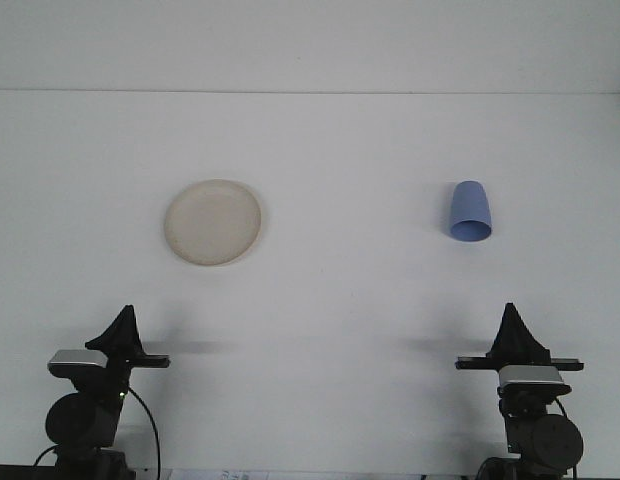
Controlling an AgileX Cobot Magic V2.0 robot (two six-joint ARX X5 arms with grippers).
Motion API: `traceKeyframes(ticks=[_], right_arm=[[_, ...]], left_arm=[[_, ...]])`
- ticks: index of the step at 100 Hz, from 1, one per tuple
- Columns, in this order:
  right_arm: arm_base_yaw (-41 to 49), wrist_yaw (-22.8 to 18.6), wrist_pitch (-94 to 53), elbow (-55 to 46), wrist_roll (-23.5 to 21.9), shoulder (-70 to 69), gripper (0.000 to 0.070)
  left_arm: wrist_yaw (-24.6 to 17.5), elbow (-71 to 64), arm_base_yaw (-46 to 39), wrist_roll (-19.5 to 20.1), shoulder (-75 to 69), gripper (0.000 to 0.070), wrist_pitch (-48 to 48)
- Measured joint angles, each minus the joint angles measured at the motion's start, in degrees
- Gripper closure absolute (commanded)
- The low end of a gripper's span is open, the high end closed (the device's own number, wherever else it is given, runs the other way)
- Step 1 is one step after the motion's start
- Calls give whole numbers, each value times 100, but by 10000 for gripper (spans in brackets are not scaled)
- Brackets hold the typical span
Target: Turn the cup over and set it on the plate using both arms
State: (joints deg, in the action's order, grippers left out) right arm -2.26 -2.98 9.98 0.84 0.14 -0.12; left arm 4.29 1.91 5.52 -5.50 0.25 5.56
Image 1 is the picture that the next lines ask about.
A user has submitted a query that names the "pale blue cup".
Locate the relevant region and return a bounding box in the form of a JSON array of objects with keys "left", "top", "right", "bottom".
[{"left": 443, "top": 179, "right": 494, "bottom": 245}]

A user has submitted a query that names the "pale round plate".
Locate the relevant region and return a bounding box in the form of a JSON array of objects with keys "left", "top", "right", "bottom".
[{"left": 163, "top": 178, "right": 264, "bottom": 268}]

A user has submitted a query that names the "white printed paper sheet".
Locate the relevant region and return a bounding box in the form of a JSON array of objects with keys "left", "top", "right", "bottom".
[{"left": 167, "top": 467, "right": 271, "bottom": 480}]

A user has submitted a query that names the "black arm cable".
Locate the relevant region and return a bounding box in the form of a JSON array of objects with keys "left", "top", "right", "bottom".
[
  {"left": 552, "top": 397, "right": 581, "bottom": 480},
  {"left": 120, "top": 385, "right": 162, "bottom": 476}
]

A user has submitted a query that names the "short black cable loop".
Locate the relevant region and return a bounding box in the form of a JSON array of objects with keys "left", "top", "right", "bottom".
[{"left": 32, "top": 445, "right": 59, "bottom": 469}]

